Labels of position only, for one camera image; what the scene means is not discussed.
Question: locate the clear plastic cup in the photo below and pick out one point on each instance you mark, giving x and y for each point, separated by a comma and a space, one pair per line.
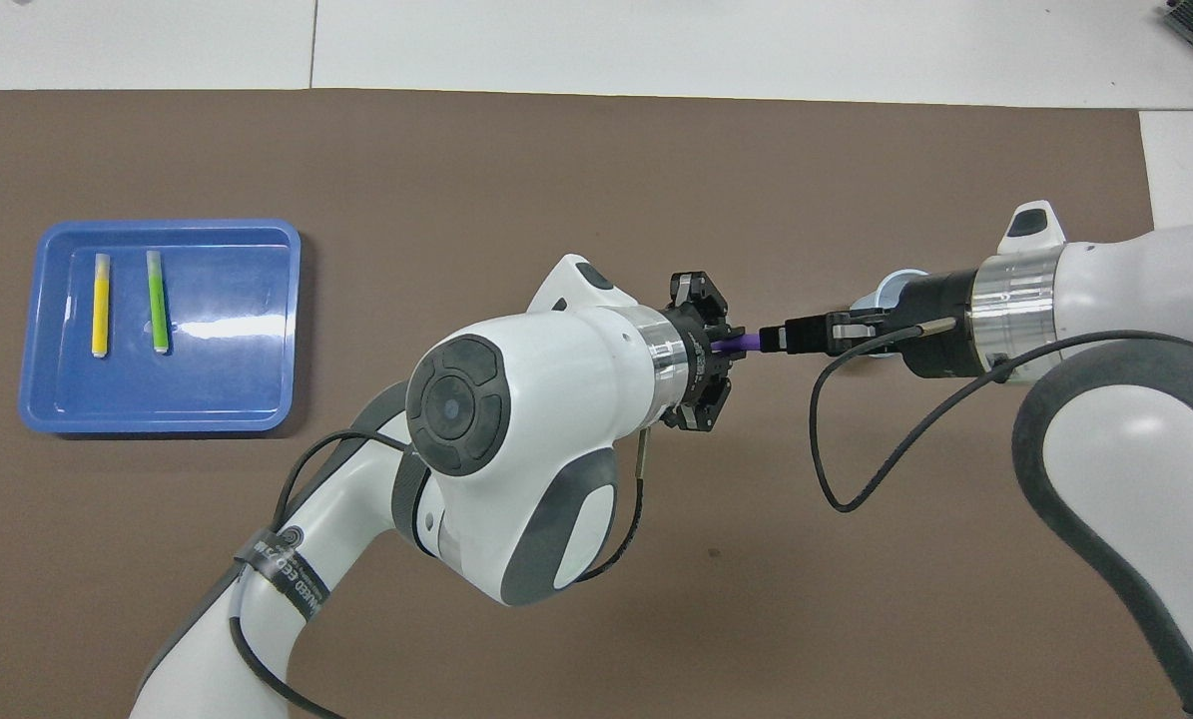
886, 290

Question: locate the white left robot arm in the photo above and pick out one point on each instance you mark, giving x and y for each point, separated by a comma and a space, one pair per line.
556, 379

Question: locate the purple pen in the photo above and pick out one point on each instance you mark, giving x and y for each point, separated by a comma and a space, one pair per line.
746, 343

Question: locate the brown table mat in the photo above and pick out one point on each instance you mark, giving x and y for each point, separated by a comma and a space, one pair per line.
456, 170

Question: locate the blue plastic tray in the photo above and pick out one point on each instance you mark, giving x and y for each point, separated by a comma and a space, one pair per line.
237, 389

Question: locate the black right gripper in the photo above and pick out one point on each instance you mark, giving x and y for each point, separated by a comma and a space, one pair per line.
940, 330

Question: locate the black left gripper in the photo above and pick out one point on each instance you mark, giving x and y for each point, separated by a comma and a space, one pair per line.
698, 359

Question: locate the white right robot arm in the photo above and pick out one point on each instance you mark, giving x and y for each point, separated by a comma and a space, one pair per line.
1135, 300

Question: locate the green pen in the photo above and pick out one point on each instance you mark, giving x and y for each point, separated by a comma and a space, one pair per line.
158, 305

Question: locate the yellow pen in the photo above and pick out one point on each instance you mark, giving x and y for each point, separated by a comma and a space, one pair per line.
101, 310

